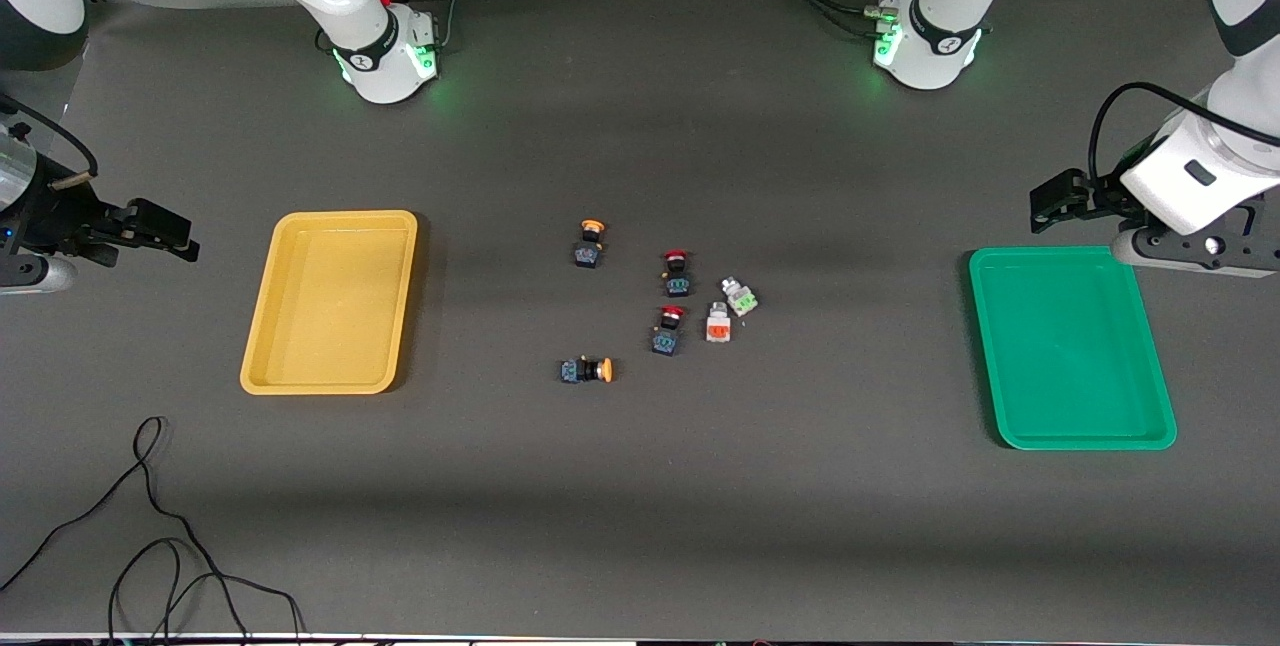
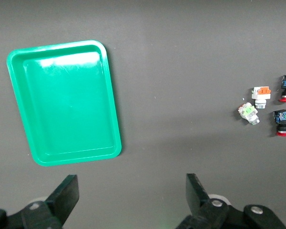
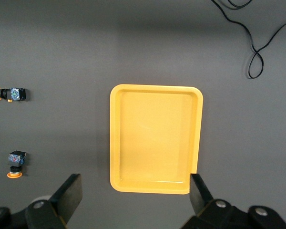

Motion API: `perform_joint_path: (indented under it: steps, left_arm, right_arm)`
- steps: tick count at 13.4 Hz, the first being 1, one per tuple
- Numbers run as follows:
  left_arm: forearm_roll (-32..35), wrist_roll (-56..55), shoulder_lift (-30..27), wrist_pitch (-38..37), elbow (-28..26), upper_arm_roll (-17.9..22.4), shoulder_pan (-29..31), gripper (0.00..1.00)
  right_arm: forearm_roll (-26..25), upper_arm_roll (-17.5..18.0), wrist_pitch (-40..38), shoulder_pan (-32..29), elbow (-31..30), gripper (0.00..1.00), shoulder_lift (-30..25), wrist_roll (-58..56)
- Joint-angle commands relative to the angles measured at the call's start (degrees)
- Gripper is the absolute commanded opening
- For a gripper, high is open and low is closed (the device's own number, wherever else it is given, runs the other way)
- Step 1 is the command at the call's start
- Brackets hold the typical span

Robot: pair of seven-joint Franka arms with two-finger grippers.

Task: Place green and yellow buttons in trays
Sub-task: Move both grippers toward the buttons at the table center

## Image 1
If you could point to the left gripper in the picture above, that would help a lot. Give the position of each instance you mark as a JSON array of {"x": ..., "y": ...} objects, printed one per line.
[{"x": 1102, "y": 196}]

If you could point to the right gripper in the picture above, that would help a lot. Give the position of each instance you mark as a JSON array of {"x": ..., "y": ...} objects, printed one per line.
[{"x": 52, "y": 216}]

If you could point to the white switch with green face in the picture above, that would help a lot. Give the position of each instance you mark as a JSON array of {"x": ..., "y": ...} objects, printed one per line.
[{"x": 741, "y": 299}]

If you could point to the white switch with orange face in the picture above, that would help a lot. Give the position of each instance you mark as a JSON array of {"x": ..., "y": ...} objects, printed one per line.
[{"x": 718, "y": 326}]

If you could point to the yellow push button switch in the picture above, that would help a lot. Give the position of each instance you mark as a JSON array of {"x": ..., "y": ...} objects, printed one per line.
[
  {"x": 589, "y": 248},
  {"x": 585, "y": 370}
]

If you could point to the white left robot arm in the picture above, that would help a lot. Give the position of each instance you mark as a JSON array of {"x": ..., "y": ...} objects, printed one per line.
[{"x": 940, "y": 36}]

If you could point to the green plastic tray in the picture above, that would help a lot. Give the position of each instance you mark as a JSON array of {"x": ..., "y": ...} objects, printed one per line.
[{"x": 1070, "y": 356}]

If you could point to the yellow plastic tray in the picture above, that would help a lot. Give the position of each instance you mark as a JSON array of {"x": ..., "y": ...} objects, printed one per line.
[{"x": 330, "y": 306}]

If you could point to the red push button switch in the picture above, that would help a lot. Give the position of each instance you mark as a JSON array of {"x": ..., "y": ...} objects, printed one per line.
[
  {"x": 667, "y": 334},
  {"x": 677, "y": 276}
]

